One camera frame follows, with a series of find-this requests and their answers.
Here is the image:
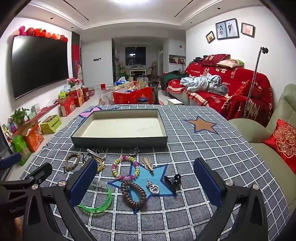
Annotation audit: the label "silver hair clip with chain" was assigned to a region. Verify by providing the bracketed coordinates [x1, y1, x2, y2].
[87, 149, 107, 160]

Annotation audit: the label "orange star marker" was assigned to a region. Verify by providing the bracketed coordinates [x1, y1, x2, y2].
[184, 116, 219, 134]

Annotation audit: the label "row of red gift boxes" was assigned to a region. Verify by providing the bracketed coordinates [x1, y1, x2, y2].
[59, 86, 95, 116]

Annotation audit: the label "clear glass jar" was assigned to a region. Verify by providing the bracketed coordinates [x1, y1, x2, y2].
[137, 77, 148, 90]

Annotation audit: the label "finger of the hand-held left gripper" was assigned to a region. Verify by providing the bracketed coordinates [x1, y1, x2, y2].
[0, 152, 22, 169]
[21, 163, 53, 186]

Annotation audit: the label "red embroidered cushion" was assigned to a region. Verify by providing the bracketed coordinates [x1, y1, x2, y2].
[263, 119, 296, 175]

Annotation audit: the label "blue star marker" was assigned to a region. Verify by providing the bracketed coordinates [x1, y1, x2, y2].
[107, 162, 178, 216]

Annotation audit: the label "black claw hair clip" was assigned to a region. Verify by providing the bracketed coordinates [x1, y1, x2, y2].
[164, 174, 181, 192]

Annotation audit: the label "green transparent bracelet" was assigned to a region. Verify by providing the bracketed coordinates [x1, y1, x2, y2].
[77, 179, 113, 214]

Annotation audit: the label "dark window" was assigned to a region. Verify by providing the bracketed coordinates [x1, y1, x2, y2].
[125, 47, 146, 66]

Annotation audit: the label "white stool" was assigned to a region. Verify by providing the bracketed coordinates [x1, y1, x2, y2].
[166, 98, 184, 106]

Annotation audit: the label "gold hair clip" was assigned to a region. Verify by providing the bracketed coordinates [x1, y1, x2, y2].
[141, 157, 155, 174]

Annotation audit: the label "green plastic bag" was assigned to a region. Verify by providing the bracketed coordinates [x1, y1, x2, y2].
[11, 134, 31, 166]

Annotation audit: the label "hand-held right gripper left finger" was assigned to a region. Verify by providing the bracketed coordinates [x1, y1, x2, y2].
[23, 158, 99, 241]

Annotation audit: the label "gold bracelet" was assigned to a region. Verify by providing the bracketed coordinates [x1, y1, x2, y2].
[81, 156, 107, 173]

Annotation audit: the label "grey shallow tray box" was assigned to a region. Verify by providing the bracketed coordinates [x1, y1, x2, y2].
[70, 108, 168, 149]

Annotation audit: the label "grey garment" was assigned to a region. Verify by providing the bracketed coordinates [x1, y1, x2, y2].
[211, 85, 229, 95]

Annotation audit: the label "pink picture frame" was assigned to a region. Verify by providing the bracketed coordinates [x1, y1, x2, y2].
[241, 23, 255, 38]

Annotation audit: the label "orange gift bag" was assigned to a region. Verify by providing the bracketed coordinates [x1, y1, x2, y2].
[22, 124, 45, 152]

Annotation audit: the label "niche wall picture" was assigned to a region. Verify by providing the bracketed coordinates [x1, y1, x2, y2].
[169, 54, 186, 65]

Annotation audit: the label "large double picture frame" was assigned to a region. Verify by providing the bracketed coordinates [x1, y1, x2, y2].
[216, 19, 239, 40]

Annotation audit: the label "white table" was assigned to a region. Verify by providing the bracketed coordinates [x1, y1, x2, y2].
[129, 68, 148, 78]

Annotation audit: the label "red covered sofa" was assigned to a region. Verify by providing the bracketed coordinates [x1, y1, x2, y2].
[162, 54, 274, 127]

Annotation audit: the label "black wall television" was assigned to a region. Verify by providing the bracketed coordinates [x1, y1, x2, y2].
[11, 36, 70, 100]

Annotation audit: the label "silver heart pendant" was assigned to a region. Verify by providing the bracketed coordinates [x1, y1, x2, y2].
[146, 179, 160, 193]

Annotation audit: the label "red flower garland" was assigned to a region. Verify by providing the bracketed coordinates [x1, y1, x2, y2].
[11, 25, 68, 42]

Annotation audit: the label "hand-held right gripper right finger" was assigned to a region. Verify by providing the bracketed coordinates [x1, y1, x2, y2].
[193, 158, 269, 241]

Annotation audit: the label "dark green clothes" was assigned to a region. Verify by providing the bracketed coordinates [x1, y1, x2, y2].
[162, 71, 190, 84]

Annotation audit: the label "light blue clothes pile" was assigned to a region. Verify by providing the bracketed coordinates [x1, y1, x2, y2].
[180, 75, 225, 92]

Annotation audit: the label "brown braided bead bracelet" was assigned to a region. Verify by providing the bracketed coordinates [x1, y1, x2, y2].
[65, 153, 81, 172]

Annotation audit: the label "yellow-green gift box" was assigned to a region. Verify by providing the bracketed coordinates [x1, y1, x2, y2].
[40, 114, 62, 134]

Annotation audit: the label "red hanging scroll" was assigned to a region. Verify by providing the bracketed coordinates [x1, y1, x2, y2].
[71, 31, 83, 79]

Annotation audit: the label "green potted plant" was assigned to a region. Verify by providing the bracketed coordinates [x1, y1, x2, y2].
[10, 108, 30, 127]

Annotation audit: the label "red low shelf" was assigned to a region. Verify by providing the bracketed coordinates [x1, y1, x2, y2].
[21, 102, 60, 130]

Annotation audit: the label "colourful bead bracelet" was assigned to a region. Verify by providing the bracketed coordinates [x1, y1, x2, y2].
[112, 155, 141, 181]

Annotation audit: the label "pink star marker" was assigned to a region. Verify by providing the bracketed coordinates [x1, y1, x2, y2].
[77, 105, 121, 118]

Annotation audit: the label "green armchair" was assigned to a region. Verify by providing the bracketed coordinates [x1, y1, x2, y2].
[228, 83, 296, 193]

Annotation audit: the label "clear plastic bag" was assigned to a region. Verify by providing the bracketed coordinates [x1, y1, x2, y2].
[98, 89, 115, 106]

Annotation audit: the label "red pillow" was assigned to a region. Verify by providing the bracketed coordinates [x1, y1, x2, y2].
[200, 54, 231, 66]

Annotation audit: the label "grey chequered tablecloth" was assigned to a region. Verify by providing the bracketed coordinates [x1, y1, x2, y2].
[20, 104, 290, 241]

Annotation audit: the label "black selfie stick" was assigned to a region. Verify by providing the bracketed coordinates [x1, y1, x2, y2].
[242, 47, 269, 118]

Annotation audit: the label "floral pillow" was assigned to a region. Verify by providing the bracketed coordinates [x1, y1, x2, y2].
[217, 59, 244, 68]

